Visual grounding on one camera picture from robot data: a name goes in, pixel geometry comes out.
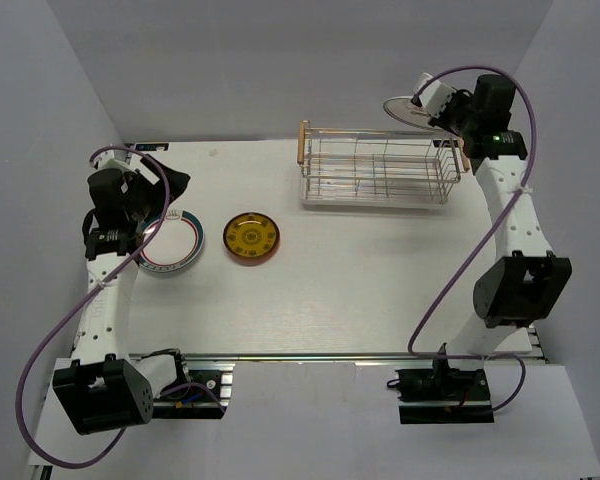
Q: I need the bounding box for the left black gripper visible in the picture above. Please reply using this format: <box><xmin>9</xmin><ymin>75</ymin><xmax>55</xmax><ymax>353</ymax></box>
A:
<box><xmin>125</xmin><ymin>155</ymin><xmax>190</xmax><ymax>223</ymax></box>

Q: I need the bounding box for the white plate green rim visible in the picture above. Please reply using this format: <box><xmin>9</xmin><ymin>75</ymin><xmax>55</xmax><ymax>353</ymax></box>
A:
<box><xmin>139</xmin><ymin>209</ymin><xmax>205</xmax><ymax>265</ymax></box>

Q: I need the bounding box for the white plate red lettering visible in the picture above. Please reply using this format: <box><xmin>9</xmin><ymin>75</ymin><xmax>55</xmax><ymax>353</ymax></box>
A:
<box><xmin>139</xmin><ymin>260</ymin><xmax>197</xmax><ymax>278</ymax></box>

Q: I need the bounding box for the yellow patterned plate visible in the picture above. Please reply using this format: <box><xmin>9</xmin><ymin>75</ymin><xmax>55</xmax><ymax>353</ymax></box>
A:
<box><xmin>222</xmin><ymin>212</ymin><xmax>281</xmax><ymax>256</ymax></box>

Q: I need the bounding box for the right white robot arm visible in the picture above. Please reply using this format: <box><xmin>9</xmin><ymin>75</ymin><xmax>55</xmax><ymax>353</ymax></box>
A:
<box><xmin>422</xmin><ymin>74</ymin><xmax>572</xmax><ymax>399</ymax></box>

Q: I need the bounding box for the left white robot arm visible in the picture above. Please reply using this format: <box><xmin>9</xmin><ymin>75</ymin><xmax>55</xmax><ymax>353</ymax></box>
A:
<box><xmin>52</xmin><ymin>155</ymin><xmax>192</xmax><ymax>435</ymax></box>

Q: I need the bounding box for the black label sticker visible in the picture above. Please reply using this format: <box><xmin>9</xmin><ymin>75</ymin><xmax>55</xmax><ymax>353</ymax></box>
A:
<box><xmin>134</xmin><ymin>143</ymin><xmax>169</xmax><ymax>152</ymax></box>

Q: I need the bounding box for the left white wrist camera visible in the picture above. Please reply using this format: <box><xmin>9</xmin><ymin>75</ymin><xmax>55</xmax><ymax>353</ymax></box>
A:
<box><xmin>89</xmin><ymin>146</ymin><xmax>132</xmax><ymax>172</ymax></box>

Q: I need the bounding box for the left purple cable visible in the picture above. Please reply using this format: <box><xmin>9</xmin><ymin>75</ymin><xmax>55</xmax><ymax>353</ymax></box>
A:
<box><xmin>15</xmin><ymin>144</ymin><xmax>227</xmax><ymax>470</ymax></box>

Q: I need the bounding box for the metal wire dish rack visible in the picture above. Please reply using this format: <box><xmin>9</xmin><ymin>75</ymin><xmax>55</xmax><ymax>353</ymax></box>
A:
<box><xmin>296</xmin><ymin>121</ymin><xmax>470</xmax><ymax>209</ymax></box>

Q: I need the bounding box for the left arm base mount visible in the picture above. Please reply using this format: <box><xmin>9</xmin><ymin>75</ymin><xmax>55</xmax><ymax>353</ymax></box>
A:
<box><xmin>142</xmin><ymin>349</ymin><xmax>233</xmax><ymax>420</ymax></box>

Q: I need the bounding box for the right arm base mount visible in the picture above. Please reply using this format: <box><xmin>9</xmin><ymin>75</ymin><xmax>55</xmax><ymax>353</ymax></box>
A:
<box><xmin>386</xmin><ymin>360</ymin><xmax>494</xmax><ymax>425</ymax></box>

